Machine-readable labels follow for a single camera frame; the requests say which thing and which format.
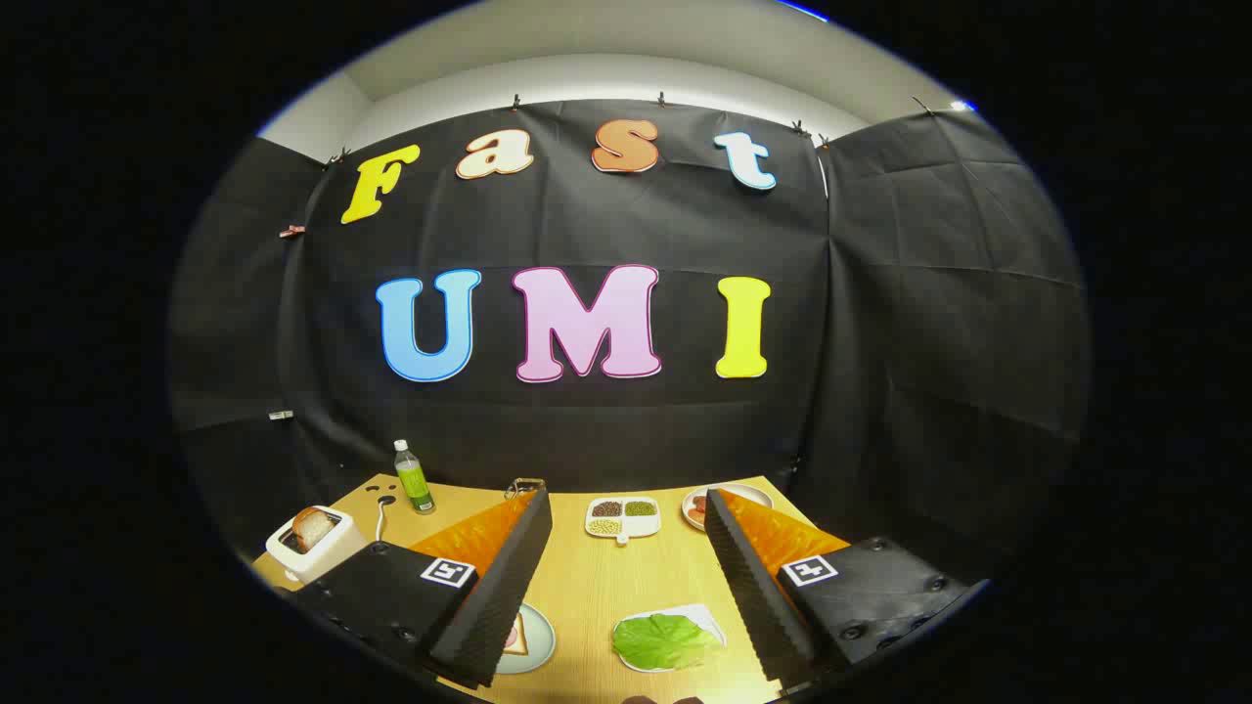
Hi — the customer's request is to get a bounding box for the black backdrop cloth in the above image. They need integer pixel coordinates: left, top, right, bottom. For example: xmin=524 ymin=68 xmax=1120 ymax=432
xmin=168 ymin=98 xmax=1092 ymax=588

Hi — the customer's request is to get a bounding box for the green lettuce leaf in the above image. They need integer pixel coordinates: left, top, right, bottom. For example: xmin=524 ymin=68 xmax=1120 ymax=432
xmin=612 ymin=612 xmax=720 ymax=673

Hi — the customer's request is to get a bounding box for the white toaster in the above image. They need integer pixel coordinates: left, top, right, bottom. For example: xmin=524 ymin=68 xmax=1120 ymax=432
xmin=266 ymin=506 xmax=370 ymax=585

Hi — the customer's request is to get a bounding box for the white square plate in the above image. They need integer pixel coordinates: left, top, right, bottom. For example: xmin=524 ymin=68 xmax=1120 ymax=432
xmin=618 ymin=603 xmax=728 ymax=674

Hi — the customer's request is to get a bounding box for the white divided dish with beans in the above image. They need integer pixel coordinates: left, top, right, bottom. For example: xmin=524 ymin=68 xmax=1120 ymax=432
xmin=585 ymin=496 xmax=662 ymax=546

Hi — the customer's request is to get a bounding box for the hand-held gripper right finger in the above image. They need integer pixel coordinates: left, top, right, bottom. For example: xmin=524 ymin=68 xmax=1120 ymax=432
xmin=702 ymin=487 xmax=989 ymax=685

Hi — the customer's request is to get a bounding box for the green label water bottle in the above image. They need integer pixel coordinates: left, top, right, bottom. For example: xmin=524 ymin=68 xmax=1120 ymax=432
xmin=393 ymin=439 xmax=436 ymax=515

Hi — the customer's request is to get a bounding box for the toasted bread slice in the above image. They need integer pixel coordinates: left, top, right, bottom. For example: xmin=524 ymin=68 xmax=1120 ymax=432
xmin=291 ymin=506 xmax=336 ymax=551

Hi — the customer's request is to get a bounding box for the white round plate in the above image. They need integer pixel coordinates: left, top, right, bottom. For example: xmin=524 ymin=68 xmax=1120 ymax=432
xmin=682 ymin=483 xmax=774 ymax=532

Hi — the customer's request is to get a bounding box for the pale green round plate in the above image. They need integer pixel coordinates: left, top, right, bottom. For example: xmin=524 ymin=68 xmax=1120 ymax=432
xmin=494 ymin=602 xmax=557 ymax=676

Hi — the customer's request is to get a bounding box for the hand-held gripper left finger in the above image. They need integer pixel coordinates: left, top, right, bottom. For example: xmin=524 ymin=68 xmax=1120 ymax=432
xmin=293 ymin=487 xmax=554 ymax=690

